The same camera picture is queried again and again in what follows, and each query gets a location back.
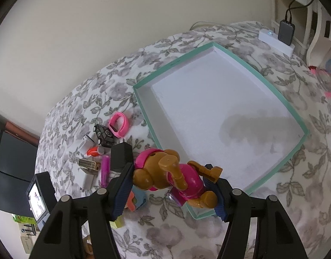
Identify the white power strip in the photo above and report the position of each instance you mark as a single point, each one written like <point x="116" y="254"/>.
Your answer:
<point x="271" y="38"/>

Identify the black wall charger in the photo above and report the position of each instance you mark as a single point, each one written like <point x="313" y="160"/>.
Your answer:
<point x="120" y="155"/>

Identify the coral blue yellow toy knife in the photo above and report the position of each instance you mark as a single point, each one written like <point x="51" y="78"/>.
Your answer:
<point x="118" y="223"/>

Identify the black toy car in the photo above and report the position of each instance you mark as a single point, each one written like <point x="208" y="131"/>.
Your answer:
<point x="105" y="137"/>

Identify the dark cabinet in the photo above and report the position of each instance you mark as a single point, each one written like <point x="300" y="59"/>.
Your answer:
<point x="17" y="165"/>

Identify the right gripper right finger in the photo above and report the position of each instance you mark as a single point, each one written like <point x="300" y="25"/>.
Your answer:
<point x="276" y="236"/>

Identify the purple lighter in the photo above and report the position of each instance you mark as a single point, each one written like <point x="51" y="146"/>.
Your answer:
<point x="105" y="169"/>

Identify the red white glue bottle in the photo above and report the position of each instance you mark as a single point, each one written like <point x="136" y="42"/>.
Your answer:
<point x="95" y="151"/>

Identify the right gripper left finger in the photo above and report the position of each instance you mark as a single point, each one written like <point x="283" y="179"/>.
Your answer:
<point x="61" y="237"/>

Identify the white wall charger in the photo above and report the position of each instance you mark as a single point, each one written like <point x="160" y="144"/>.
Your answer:
<point x="86" y="177"/>

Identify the teal white shallow box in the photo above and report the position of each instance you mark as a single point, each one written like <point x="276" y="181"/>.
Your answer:
<point x="214" y="108"/>

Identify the pink brown dog figure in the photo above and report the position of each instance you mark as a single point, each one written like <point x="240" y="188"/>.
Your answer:
<point x="157" y="169"/>

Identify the clear plastic bag of trinkets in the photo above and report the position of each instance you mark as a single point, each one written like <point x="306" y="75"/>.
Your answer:
<point x="323" y="73"/>

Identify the floral fleece blanket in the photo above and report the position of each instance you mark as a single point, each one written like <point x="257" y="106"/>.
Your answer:
<point x="303" y="184"/>

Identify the gold patterned lighter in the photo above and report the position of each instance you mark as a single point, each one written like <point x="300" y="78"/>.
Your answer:
<point x="90" y="165"/>

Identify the pink smart watch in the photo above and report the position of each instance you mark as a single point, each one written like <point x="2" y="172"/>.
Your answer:
<point x="118" y="124"/>

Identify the white shelf furniture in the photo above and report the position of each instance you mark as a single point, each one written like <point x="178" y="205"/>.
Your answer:
<point x="312" y="37"/>

